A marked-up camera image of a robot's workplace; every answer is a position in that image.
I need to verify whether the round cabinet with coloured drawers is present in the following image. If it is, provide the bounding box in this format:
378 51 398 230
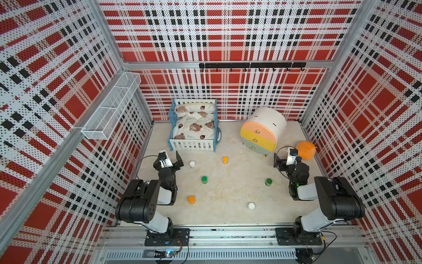
240 107 287 156

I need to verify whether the white paint can front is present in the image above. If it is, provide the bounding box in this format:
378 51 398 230
248 202 256 210

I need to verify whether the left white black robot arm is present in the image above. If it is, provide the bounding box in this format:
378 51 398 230
115 151 184 246

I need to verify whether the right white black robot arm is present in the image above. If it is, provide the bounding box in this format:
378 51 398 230
273 153 365 245

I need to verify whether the green paint can right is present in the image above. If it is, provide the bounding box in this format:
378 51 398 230
265 178 273 187

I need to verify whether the green paint can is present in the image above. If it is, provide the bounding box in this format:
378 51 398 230
265 178 273 187
201 176 208 184

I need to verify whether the green paint can left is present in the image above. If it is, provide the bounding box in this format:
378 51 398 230
201 176 208 184

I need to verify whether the orange plush toy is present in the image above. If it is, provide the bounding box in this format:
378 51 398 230
296 141 316 161

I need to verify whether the blue white toy crib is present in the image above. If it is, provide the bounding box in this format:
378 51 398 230
168 99 222 151

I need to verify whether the bear print bedding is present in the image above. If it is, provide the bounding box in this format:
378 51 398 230
173 102 216 140

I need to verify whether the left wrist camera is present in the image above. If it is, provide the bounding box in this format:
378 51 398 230
158 150 173 168

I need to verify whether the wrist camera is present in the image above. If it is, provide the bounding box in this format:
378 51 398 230
286 147 298 166
158 150 173 168

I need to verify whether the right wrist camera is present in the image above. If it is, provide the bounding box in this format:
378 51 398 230
286 147 298 166

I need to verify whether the white wire wall basket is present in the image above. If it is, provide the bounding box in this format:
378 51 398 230
82 72 141 140

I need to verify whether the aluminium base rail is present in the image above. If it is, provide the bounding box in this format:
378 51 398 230
92 225 377 264

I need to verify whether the black hook rail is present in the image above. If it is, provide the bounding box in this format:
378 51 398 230
199 62 307 70

